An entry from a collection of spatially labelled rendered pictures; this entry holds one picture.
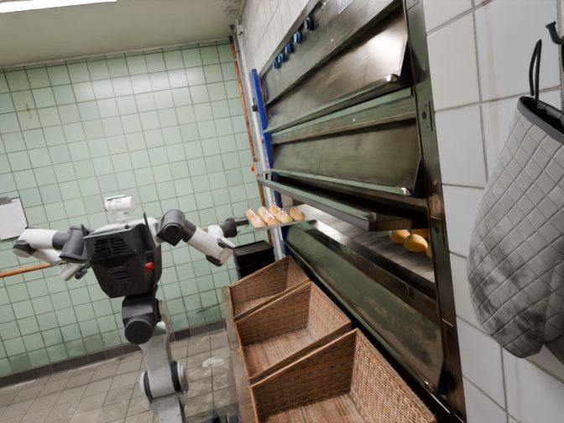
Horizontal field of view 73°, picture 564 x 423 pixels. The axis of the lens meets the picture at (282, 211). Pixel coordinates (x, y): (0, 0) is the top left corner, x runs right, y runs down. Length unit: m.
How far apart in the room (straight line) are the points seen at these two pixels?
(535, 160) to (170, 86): 3.22
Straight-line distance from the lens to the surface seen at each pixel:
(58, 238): 1.95
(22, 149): 3.78
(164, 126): 3.52
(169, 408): 2.11
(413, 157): 0.97
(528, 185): 0.60
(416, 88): 0.93
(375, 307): 1.43
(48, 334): 4.05
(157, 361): 2.00
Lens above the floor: 1.63
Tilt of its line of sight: 10 degrees down
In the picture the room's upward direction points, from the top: 10 degrees counter-clockwise
